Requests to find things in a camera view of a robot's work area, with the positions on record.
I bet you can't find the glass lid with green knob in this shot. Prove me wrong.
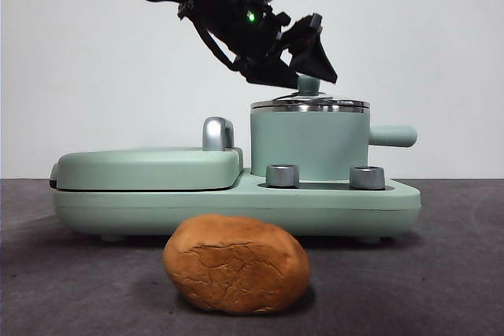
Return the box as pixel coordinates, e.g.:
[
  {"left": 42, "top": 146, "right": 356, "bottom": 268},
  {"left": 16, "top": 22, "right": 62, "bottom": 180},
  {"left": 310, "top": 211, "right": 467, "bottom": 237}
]
[{"left": 250, "top": 75, "right": 370, "bottom": 113}]

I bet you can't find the brown potato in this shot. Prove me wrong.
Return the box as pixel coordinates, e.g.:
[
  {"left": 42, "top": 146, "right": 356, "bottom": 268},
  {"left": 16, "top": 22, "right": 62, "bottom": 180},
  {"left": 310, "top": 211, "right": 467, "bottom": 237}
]
[{"left": 162, "top": 213, "right": 312, "bottom": 316}]

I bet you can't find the mint green steamer pot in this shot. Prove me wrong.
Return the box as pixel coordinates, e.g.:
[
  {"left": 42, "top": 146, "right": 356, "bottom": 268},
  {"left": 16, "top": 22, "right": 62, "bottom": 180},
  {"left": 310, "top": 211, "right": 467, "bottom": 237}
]
[{"left": 250, "top": 106, "right": 418, "bottom": 182}]

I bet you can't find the silver control knob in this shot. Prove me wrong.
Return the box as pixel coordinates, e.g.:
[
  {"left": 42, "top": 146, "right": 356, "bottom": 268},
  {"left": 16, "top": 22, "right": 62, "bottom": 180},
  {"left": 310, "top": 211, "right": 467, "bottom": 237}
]
[
  {"left": 349, "top": 165, "right": 386, "bottom": 190},
  {"left": 265, "top": 164, "right": 301, "bottom": 188}
]

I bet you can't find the mint green breakfast machine base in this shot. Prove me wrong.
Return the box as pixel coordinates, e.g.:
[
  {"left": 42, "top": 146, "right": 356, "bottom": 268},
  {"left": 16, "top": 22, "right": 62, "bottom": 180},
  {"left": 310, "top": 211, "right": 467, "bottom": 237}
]
[{"left": 53, "top": 168, "right": 422, "bottom": 245}]

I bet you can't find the mint green griddle cover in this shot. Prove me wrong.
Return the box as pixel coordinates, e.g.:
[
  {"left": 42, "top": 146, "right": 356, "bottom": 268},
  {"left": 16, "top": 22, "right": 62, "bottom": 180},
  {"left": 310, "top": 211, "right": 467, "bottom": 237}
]
[{"left": 50, "top": 146, "right": 245, "bottom": 192}]

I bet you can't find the chrome griddle cover handle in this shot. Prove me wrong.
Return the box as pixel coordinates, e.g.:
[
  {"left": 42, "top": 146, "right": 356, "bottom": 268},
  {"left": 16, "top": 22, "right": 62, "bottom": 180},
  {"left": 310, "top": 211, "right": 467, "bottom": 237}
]
[{"left": 202, "top": 116, "right": 237, "bottom": 153}]

